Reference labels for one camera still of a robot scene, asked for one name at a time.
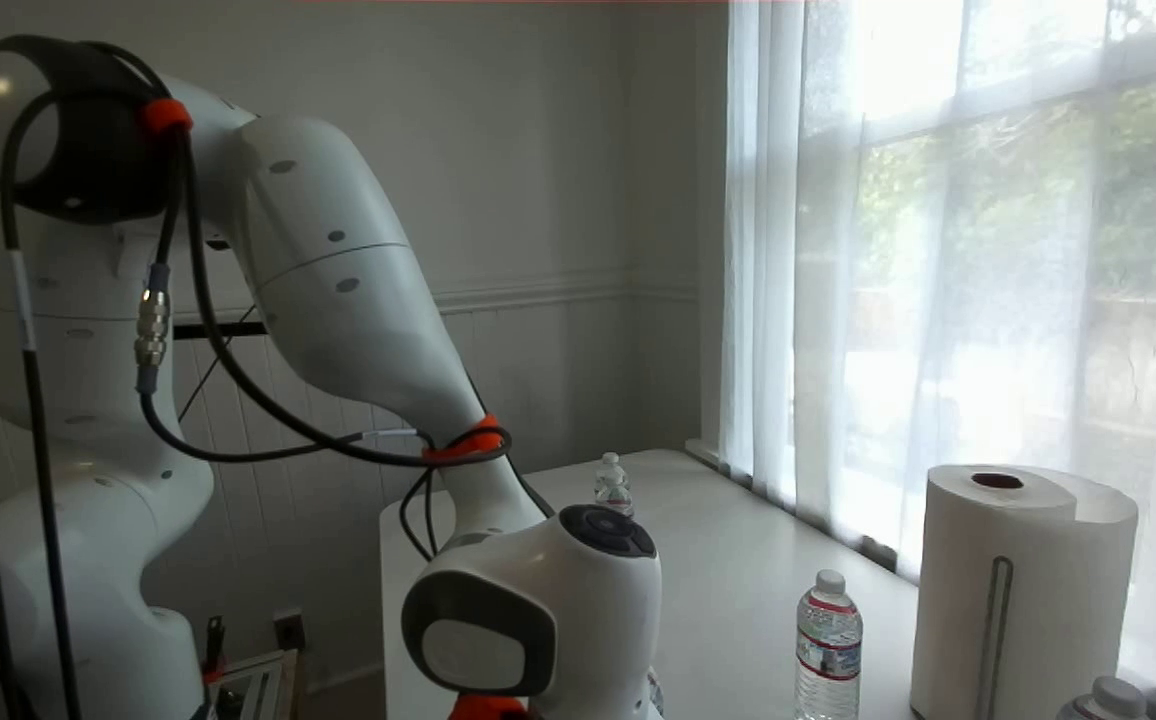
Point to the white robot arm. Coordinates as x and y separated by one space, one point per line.
322 267

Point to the capped clear water bottle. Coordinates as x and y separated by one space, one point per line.
1107 700
831 655
613 480

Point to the white sheer curtain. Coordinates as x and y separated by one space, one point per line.
869 267

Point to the black red tool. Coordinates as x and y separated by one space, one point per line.
215 655

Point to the metal paper towel holder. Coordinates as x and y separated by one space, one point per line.
998 640

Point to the white paper towel roll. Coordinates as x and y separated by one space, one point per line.
1071 602

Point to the wrist camera with red mount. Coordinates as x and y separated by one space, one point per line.
491 704

